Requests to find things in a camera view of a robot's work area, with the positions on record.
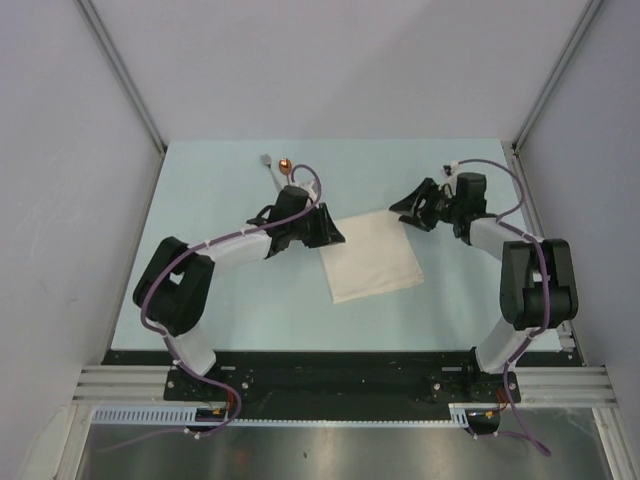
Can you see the left aluminium frame post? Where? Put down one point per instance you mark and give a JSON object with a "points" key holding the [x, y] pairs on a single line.
{"points": [[115, 62]]}

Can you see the right aluminium frame post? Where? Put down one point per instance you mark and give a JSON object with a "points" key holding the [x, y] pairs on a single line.
{"points": [[577, 37]]}

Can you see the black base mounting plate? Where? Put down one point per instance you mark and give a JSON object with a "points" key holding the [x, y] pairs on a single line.
{"points": [[345, 382]]}

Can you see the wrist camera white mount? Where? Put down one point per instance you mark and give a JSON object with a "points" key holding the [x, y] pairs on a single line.
{"points": [[311, 187], [451, 170]]}

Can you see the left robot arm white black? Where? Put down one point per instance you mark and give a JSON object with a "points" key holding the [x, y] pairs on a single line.
{"points": [[173, 290]]}

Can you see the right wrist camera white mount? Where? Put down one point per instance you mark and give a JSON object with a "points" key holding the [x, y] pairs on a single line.
{"points": [[451, 170]]}

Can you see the silver fork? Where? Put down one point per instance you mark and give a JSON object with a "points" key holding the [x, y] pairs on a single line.
{"points": [[267, 162]]}

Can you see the white cloth napkin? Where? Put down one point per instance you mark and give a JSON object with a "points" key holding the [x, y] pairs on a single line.
{"points": [[375, 258]]}

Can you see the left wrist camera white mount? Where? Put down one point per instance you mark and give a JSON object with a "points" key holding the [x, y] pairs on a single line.
{"points": [[311, 187]]}

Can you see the copper spoon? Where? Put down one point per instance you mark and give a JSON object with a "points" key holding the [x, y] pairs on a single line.
{"points": [[285, 166]]}

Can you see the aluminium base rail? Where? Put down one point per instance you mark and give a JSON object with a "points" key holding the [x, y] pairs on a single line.
{"points": [[573, 387]]}

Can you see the aluminium frame post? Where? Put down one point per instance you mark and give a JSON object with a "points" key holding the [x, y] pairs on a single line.
{"points": [[115, 62], [577, 37]]}

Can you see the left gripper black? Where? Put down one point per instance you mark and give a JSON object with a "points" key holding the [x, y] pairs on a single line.
{"points": [[326, 233]]}

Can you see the white slotted cable duct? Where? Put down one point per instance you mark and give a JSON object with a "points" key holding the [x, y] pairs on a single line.
{"points": [[207, 417]]}

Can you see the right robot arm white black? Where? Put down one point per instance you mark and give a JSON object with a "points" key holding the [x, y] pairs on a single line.
{"points": [[537, 289]]}

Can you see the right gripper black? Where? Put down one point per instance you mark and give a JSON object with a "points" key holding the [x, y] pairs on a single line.
{"points": [[409, 206]]}

